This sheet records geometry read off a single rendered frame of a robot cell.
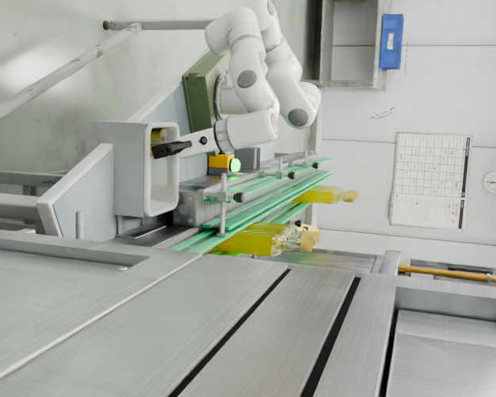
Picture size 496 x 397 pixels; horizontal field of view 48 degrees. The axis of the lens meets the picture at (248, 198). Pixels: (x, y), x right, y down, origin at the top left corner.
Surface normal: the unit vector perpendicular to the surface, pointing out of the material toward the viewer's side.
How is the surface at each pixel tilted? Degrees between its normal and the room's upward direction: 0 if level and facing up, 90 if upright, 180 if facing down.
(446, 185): 90
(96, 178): 0
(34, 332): 90
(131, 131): 90
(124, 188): 90
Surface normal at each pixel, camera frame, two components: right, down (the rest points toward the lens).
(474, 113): -0.30, 0.13
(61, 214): 0.95, 0.08
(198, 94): -0.29, 0.52
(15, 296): 0.04, -0.99
